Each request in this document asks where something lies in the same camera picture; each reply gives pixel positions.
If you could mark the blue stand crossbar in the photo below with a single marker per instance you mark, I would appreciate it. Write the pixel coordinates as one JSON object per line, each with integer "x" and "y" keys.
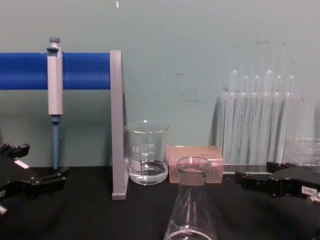
{"x": 85, "y": 70}

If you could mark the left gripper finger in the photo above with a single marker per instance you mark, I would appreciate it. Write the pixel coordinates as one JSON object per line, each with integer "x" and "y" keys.
{"x": 48, "y": 180}
{"x": 17, "y": 150}

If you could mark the glass conical flask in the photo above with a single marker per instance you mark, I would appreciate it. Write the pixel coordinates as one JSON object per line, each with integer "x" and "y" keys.
{"x": 192, "y": 200}

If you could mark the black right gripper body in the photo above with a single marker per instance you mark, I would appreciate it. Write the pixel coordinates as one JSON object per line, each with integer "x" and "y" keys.
{"x": 292, "y": 183}

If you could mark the black table cloth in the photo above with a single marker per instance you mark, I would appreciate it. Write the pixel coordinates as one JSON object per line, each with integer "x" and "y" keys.
{"x": 87, "y": 215}

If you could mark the grey stand upright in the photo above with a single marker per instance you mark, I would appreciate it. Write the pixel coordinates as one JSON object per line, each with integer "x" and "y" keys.
{"x": 117, "y": 125}

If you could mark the pink pipette tip box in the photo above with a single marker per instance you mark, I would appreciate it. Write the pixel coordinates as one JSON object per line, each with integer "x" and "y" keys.
{"x": 215, "y": 155}

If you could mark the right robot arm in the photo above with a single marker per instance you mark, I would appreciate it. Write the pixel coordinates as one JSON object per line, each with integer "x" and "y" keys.
{"x": 313, "y": 198}

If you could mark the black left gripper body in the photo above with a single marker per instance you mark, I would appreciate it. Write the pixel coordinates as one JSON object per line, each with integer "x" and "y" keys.
{"x": 15, "y": 177}

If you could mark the grey pipette with blue tip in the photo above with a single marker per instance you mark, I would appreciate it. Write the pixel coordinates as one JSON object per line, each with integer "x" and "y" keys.
{"x": 55, "y": 82}

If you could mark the glass beaker with water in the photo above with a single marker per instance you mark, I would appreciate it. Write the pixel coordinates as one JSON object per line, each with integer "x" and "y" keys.
{"x": 147, "y": 160}

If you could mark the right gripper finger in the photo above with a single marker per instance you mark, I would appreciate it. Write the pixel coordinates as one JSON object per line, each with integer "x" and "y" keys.
{"x": 255, "y": 182}
{"x": 282, "y": 167}

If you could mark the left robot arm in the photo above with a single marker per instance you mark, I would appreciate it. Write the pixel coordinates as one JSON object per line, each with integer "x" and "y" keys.
{"x": 2, "y": 206}

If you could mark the clear acrylic rack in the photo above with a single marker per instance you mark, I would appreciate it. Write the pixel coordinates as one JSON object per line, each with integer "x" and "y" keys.
{"x": 262, "y": 125}

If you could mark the clear plastic dropper pipette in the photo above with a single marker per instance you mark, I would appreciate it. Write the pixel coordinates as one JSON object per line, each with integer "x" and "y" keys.
{"x": 234, "y": 80}
{"x": 255, "y": 85}
{"x": 268, "y": 80}
{"x": 245, "y": 85}

